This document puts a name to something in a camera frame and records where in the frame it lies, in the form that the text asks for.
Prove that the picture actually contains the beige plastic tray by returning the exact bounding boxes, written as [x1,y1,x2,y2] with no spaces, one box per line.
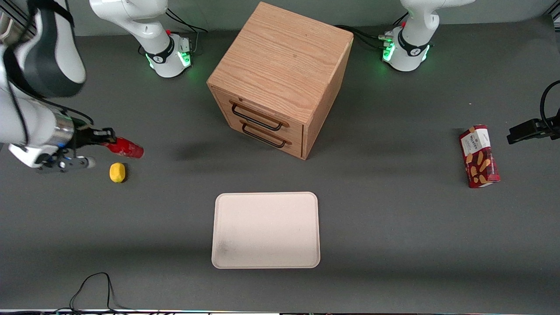
[211,192,321,269]

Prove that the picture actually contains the black metal drawer handle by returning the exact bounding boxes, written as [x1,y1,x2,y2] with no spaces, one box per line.
[230,102,289,131]
[241,121,291,148]

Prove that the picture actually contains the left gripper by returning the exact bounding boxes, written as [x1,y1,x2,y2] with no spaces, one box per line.
[507,118,560,145]

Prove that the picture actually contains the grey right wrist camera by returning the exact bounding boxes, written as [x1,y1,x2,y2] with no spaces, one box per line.
[37,151,96,174]

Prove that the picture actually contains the black left arm base cables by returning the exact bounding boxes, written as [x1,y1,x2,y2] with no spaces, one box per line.
[334,12,409,50]

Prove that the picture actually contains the black cable loop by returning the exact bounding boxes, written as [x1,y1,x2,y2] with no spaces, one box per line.
[539,80,560,128]

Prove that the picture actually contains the black arm base cables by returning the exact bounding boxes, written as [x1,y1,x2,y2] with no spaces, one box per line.
[334,12,409,50]
[165,6,208,54]

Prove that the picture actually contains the black right arm base cables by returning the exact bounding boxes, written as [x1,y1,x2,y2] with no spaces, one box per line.
[165,6,208,54]

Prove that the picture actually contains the red coke bottle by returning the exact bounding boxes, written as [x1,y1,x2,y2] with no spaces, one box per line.
[104,136,144,159]

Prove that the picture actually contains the thin black cable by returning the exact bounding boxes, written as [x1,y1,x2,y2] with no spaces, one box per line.
[52,272,132,315]

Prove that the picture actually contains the yellow lemon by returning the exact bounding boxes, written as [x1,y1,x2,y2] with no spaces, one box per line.
[109,162,126,183]

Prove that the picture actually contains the wooden drawer cabinet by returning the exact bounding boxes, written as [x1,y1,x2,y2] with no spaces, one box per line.
[206,1,354,161]

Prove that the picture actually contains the red cookie box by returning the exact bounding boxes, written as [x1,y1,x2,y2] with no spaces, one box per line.
[458,124,501,189]

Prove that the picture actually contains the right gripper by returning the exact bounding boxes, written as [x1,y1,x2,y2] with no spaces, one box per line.
[70,119,118,152]

